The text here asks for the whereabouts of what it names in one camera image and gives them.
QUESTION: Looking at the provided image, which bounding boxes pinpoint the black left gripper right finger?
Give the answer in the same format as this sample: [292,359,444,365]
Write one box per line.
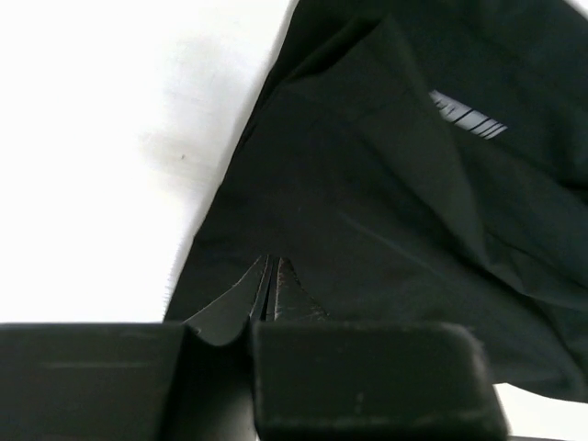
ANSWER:
[268,258,328,322]

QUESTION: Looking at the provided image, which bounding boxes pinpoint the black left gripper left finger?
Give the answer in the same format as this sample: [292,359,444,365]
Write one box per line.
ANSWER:
[186,256,269,345]

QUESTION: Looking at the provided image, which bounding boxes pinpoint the black shorts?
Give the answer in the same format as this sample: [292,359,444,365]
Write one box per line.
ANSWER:
[165,1,587,402]

